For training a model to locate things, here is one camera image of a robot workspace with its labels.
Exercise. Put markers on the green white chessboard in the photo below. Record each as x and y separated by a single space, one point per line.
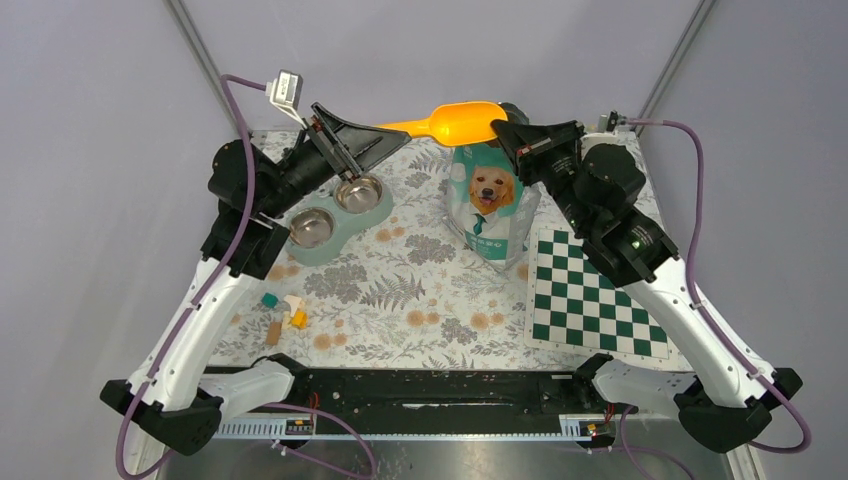
573 309

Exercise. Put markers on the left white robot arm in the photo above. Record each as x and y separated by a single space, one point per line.
167 397

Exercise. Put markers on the yellow toy block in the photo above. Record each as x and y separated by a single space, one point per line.
299 320

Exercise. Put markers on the teal toy block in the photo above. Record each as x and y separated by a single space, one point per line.
269 301

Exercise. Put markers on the green double pet bowl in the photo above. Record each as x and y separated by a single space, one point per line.
322 225

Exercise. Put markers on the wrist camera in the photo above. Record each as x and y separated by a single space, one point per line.
284 93
611 122

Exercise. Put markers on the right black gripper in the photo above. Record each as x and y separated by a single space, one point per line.
523 139

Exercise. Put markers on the orange plastic scoop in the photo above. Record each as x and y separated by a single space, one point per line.
456 124

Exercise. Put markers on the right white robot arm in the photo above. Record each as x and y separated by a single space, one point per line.
728 398

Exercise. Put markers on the floral tablecloth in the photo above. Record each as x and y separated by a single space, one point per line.
407 293

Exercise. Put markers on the white toy block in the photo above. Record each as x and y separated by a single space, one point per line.
293 304

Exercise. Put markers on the green dog food bag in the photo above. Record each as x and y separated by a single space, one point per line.
488 207

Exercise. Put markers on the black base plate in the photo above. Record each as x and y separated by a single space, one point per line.
354 394

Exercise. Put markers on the brown wooden block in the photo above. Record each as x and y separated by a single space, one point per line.
273 333

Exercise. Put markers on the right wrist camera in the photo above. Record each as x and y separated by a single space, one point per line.
611 122

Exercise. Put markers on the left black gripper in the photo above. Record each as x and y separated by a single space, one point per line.
368 146

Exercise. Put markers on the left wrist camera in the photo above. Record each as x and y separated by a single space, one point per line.
284 93

